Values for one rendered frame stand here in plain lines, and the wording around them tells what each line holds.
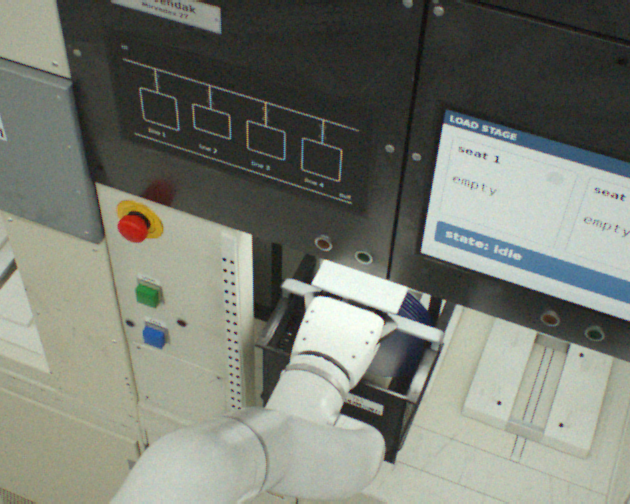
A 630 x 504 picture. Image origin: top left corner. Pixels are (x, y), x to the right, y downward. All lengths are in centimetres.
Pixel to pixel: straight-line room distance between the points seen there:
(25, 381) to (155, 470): 104
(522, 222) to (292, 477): 36
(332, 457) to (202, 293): 37
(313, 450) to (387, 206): 27
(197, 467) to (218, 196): 43
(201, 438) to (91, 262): 61
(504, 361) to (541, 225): 74
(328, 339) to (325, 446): 22
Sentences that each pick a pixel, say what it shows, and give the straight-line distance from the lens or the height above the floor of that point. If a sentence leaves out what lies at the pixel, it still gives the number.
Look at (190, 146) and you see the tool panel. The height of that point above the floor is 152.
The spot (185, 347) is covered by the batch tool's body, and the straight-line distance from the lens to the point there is 149.
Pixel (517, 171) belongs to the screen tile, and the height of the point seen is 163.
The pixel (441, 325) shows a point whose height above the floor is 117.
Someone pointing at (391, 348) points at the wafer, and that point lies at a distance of 152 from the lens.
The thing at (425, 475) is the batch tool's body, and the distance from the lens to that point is 164.
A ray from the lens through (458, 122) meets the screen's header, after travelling 97.
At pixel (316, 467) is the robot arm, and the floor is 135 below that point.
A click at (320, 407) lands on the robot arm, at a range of 120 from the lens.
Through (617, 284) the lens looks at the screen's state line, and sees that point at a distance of 107.
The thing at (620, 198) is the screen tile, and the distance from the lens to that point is 98.
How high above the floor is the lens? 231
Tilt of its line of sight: 50 degrees down
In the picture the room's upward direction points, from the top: 3 degrees clockwise
